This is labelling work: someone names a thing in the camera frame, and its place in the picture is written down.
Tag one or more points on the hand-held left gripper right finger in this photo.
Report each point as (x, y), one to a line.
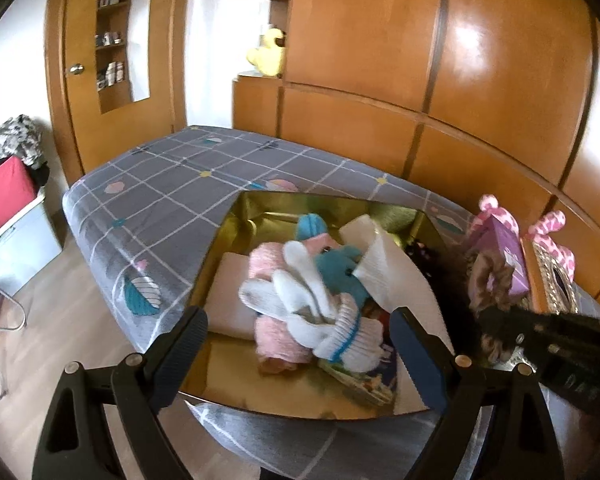
(420, 355)

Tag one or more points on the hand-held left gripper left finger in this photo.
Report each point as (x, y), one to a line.
(180, 350)

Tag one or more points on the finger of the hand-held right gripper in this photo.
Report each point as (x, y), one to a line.
(525, 347)
(520, 320)

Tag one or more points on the blue tissue packet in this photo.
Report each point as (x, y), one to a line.
(375, 375)

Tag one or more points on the brown fabric scrunchie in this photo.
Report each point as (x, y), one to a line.
(490, 280)

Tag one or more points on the gold box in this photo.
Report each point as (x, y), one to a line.
(240, 385)

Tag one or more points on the white foam pad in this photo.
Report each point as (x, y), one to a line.
(230, 295)

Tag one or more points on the black dotted scrunchie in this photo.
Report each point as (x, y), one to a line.
(445, 285)

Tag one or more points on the white paper towel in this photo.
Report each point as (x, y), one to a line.
(400, 280)

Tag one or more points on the blue plush elephant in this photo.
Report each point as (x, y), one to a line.
(335, 270)

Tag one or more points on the pink fluffy towel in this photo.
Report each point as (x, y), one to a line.
(267, 265)

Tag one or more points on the white knit glove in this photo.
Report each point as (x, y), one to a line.
(305, 300)

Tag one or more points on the silver embossed tissue box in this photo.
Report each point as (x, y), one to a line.
(555, 280)

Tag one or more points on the purple carton box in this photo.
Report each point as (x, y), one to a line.
(505, 255)

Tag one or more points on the white storage bin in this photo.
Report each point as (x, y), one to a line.
(25, 255)

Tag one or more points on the red cloth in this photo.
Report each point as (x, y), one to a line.
(5, 195)

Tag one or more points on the wooden door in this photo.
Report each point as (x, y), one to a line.
(80, 120)

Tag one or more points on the camouflage cloth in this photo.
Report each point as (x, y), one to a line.
(10, 135)

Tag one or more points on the row of small bottles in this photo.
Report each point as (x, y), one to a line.
(111, 72)

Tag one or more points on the metal door knob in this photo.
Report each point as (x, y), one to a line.
(76, 69)

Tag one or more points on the yellow plush toy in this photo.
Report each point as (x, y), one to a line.
(269, 52)

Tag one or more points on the wooden wardrobe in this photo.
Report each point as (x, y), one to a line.
(380, 35)

